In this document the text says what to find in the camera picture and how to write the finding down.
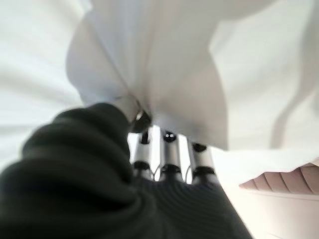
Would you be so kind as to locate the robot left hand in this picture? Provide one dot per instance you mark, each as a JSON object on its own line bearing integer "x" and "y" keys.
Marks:
{"x": 74, "y": 186}

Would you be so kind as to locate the white duvet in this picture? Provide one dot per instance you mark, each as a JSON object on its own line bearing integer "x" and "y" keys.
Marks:
{"x": 174, "y": 62}

